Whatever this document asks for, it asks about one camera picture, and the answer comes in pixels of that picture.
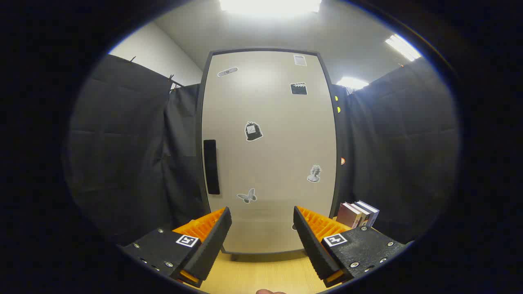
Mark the dark grey cabinet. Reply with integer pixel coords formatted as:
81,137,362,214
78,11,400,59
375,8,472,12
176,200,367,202
195,47,344,262

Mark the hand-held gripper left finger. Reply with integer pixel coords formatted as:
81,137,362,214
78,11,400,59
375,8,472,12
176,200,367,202
118,206,232,288

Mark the black backdrop cloth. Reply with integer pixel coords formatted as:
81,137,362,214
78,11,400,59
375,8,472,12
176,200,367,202
65,53,460,245

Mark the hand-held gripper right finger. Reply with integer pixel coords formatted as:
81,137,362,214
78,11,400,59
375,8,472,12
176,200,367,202
293,205,409,288

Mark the brown spine book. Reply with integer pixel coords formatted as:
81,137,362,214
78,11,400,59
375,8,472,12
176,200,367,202
351,201,371,227

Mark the large ceiling light panel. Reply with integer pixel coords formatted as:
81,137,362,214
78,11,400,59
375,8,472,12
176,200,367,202
219,0,323,17

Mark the black door handle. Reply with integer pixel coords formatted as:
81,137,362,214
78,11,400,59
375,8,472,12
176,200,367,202
203,140,221,195

